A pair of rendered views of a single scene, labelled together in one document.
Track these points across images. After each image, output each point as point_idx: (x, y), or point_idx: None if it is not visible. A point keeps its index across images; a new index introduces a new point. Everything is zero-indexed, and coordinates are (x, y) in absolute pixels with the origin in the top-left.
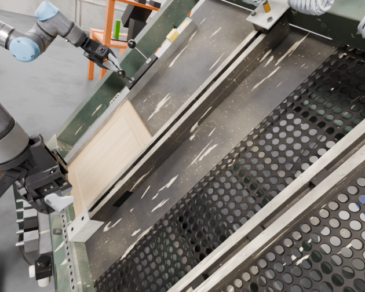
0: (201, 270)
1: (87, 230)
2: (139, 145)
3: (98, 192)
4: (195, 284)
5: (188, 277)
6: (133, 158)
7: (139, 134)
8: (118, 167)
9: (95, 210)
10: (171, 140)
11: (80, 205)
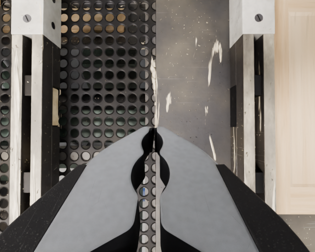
0: (32, 198)
1: (235, 13)
2: (299, 185)
3: (293, 57)
4: (27, 179)
5: (36, 176)
6: (273, 182)
7: None
8: (300, 122)
9: (248, 54)
10: None
11: (302, 6)
